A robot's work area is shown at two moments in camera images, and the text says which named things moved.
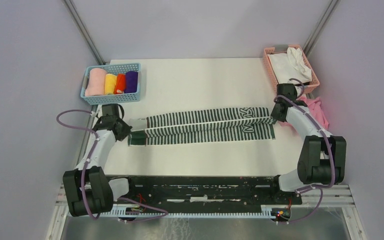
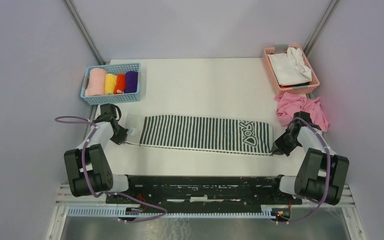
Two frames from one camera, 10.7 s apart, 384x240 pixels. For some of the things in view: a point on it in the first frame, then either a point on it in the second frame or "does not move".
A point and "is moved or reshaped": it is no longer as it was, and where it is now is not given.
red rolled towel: (120, 84) does not move
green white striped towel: (246, 124) is moved or reshaped
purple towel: (131, 83) does not move
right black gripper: (276, 116) to (278, 147)
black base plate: (206, 190) does not move
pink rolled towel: (97, 82) does not move
